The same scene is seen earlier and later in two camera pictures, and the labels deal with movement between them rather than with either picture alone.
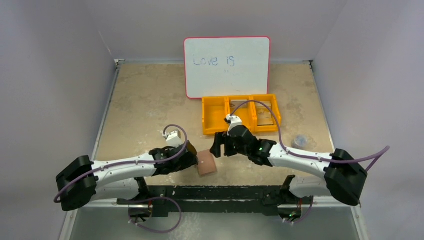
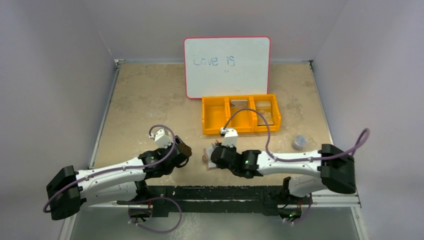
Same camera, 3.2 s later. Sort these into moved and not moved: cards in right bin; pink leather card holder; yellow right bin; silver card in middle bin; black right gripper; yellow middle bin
Moved: pink leather card holder; black right gripper
Not moved: yellow middle bin; yellow right bin; silver card in middle bin; cards in right bin
